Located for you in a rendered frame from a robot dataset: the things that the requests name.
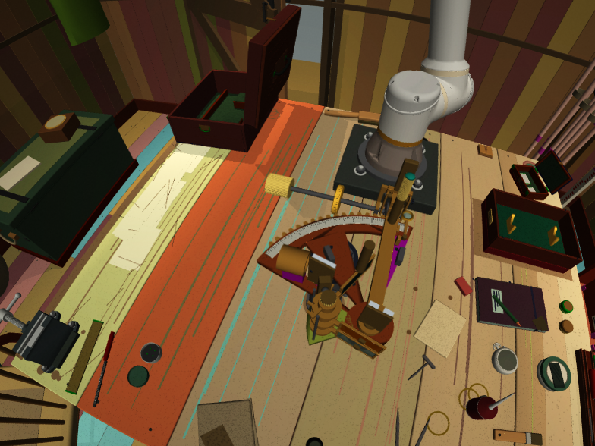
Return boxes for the grey worm shaft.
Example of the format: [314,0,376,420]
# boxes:
[290,185,388,211]

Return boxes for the brass telescope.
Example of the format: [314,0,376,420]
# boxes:
[275,245,313,276]

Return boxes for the yellow knurled drum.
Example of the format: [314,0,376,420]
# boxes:
[264,172,295,199]

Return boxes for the brass telescope collar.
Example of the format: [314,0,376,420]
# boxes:
[304,288,345,345]

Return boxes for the white-topped index mirror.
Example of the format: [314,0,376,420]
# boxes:
[357,300,395,333]

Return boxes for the brass framed glass shade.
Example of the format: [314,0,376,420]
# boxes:
[336,322,388,359]

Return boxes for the green cylinder lamp shade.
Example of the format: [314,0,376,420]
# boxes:
[61,0,109,47]

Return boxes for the white-topped horizon mirror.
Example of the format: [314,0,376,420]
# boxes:
[310,253,337,281]

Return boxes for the green triangular plate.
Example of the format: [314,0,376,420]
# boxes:
[304,310,351,346]

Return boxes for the teal-capped brass cylinder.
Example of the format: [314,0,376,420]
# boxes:
[398,172,417,202]

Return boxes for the wooden mallet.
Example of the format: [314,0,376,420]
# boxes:
[323,107,383,124]

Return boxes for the open dark red wooden case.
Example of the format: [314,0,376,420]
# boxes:
[166,4,303,152]

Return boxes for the tan sandpaper sheet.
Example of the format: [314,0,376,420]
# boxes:
[413,299,468,358]

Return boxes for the grey T-shaped key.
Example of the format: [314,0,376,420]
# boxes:
[408,354,437,382]

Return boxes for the brown cardboard book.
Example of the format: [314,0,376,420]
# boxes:
[197,398,261,446]

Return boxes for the green round lid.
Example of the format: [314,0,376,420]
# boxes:
[127,365,151,388]

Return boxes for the green pencil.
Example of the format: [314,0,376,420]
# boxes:
[491,292,522,327]

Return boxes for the grey dividers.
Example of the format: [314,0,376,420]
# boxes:
[394,408,436,446]

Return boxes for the green-lined red wooden tray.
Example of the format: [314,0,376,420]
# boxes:
[480,187,585,274]

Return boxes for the dark purple notebook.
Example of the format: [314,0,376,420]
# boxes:
[473,275,550,333]

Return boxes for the dark green chest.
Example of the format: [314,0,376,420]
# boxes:
[0,111,140,267]

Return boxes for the white pocket watch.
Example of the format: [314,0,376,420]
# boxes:
[491,342,520,375]

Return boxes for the brass ruler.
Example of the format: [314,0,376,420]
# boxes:
[65,319,105,395]

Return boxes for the brown block with brass dial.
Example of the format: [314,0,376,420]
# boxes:
[38,112,81,145]

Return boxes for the dark red ink pot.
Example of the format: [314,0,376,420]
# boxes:
[465,395,499,422]

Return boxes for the small open red box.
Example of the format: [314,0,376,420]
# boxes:
[508,148,574,201]

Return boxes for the grey pointed pin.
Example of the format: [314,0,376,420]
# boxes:
[487,391,517,410]

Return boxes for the black bench vise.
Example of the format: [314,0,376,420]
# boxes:
[0,293,81,374]

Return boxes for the rack of long rods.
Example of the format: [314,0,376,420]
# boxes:
[524,69,595,162]

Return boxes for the dark wooden spoked chair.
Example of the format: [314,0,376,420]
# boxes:
[0,366,79,446]

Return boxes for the dark red box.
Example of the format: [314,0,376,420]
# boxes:
[574,347,595,446]

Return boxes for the red-brown sextant frame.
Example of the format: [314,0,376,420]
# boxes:
[257,213,410,360]

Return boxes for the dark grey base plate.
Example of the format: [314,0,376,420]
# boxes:
[333,123,440,215]

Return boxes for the dark brown cylinder handle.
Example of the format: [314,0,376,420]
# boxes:
[354,240,376,273]

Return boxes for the brass ring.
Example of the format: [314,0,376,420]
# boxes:
[427,410,452,436]
[457,382,490,410]

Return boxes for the red-handled file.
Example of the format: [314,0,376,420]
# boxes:
[92,330,116,409]

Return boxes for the green ring dish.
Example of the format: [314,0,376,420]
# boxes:
[537,356,572,391]

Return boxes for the wooden handled brush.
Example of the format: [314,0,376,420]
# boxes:
[493,429,544,445]

